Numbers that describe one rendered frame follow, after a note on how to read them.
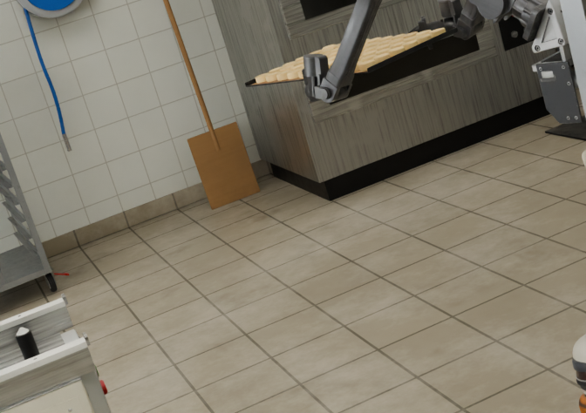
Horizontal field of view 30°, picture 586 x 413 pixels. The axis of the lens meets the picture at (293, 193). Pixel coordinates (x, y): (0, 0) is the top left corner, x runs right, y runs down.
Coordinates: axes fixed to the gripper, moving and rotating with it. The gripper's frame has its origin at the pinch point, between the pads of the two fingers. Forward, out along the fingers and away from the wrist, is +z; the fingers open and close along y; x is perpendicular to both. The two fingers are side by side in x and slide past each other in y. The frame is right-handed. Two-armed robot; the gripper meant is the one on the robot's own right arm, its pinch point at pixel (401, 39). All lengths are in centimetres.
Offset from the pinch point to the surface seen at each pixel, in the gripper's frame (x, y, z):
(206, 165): -226, -76, 128
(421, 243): -85, -101, 16
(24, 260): -161, -85, 219
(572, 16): 244, 38, -23
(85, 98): -231, -22, 182
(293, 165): -207, -84, 78
